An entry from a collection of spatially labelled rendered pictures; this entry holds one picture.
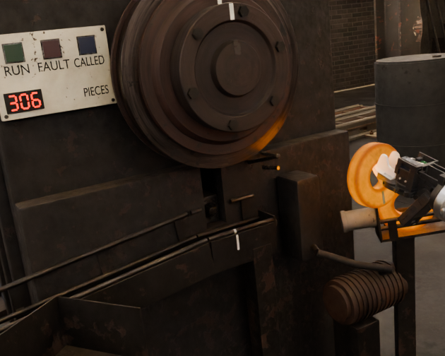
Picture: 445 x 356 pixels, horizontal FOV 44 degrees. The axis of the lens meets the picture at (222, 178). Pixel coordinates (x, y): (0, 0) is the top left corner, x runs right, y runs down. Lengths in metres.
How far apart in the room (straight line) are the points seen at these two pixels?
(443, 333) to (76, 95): 1.64
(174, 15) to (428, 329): 1.62
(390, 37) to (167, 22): 4.58
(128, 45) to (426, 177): 0.69
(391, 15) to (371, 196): 4.40
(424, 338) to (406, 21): 3.71
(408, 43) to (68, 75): 4.50
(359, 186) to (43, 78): 0.76
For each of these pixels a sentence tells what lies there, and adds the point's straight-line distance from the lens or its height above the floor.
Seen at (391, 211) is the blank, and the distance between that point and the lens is 1.52.
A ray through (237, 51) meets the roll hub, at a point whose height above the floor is 1.15.
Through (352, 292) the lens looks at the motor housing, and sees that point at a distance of 1.48.
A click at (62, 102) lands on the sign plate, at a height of 1.08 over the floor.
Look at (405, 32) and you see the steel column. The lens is 5.47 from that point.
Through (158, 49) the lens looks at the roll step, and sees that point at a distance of 1.19.
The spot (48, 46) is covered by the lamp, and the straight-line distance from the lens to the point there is 1.28.
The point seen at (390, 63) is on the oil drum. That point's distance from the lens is 3.94.
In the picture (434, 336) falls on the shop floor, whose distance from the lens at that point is 2.30.
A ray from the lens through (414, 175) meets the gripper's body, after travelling 1.23.
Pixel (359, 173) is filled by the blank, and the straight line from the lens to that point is 1.30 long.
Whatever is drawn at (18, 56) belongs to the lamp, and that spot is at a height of 1.19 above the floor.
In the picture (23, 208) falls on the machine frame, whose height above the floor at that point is 0.87.
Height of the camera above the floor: 1.20
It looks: 15 degrees down
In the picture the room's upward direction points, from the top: 6 degrees counter-clockwise
